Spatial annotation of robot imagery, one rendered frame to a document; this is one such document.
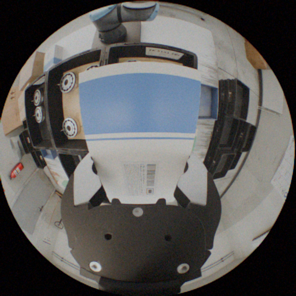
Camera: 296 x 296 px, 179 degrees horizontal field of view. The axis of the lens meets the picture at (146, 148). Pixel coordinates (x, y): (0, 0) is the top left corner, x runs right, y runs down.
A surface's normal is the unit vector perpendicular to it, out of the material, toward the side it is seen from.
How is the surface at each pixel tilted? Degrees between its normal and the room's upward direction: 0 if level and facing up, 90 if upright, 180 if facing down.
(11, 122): 78
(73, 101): 0
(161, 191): 0
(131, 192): 0
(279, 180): 90
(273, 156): 90
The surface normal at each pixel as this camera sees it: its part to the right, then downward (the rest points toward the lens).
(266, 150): -1.00, 0.01
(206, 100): 0.04, 0.48
